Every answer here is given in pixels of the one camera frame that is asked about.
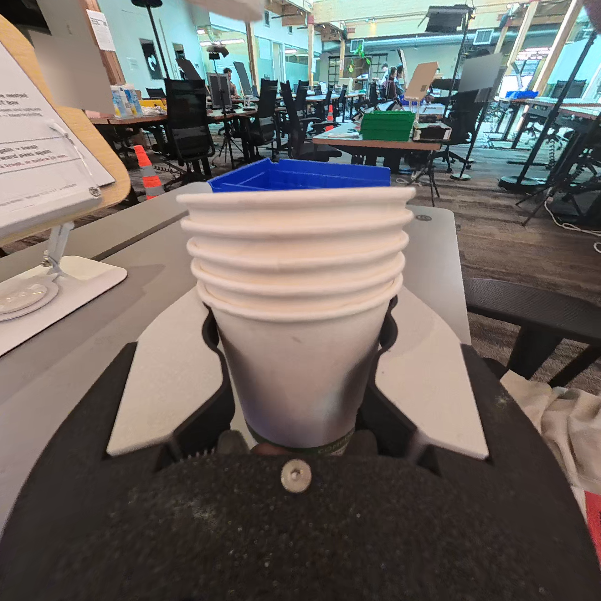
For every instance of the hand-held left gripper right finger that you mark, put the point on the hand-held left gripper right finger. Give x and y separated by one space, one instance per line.
427 375

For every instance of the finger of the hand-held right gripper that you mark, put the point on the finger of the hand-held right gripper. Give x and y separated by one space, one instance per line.
225 8

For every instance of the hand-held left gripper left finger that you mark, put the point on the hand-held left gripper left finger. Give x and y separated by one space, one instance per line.
169 375

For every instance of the stack of nested paper cups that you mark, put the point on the stack of nested paper cups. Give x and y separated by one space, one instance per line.
300 366

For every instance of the blue plastic bin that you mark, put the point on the blue plastic bin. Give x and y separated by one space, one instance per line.
305 178

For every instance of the person's left hand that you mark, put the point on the person's left hand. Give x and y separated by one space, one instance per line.
270 450

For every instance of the black round-top pole stand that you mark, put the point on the black round-top pole stand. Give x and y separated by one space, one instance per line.
150 28

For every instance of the black office chair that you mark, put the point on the black office chair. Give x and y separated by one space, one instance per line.
188 122

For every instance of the white blue cartons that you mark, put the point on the white blue cartons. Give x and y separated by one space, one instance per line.
126 101

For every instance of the cream shirt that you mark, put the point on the cream shirt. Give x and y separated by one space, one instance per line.
563 422

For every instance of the orange traffic cone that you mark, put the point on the orange traffic cone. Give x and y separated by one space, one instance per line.
330 119
150 178

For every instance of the wood-edged desk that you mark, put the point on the wood-edged desk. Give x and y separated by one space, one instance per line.
347 138

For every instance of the green plastic crate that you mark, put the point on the green plastic crate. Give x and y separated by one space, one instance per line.
387 126

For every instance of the printed instruction sheet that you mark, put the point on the printed instruction sheet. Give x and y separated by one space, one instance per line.
42 155

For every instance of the white wall notice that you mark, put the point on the white wall notice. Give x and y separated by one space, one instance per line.
101 30

